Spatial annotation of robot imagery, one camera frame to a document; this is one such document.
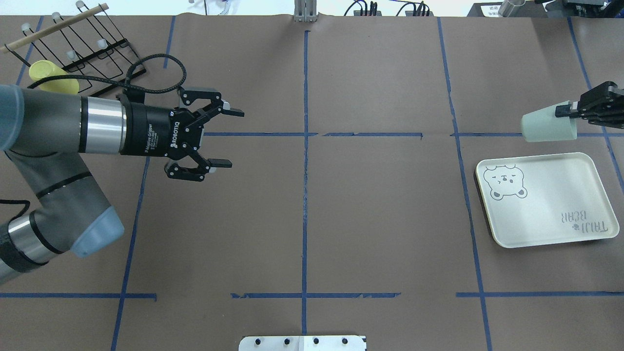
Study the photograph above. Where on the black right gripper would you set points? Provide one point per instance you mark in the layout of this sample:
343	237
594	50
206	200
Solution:
600	103

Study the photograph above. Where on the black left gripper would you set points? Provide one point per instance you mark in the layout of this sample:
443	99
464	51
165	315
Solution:
147	130

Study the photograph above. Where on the pale green cup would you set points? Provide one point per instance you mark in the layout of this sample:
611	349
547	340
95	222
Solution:
542	125

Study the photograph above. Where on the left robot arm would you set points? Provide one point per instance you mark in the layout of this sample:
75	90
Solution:
45	134

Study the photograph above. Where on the cream bear print tray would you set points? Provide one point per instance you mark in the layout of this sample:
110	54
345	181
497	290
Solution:
545	199

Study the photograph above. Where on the yellow cup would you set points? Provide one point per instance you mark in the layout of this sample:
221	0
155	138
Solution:
45	69

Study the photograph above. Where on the metal can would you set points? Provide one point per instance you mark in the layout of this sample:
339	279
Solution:
510	8

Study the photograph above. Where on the black wire cup rack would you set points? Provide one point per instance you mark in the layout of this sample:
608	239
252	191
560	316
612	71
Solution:
93	47

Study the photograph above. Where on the wooden rack handle rod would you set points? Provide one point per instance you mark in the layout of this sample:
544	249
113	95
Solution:
30	38

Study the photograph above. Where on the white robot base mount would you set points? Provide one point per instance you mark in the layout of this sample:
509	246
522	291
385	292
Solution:
304	343

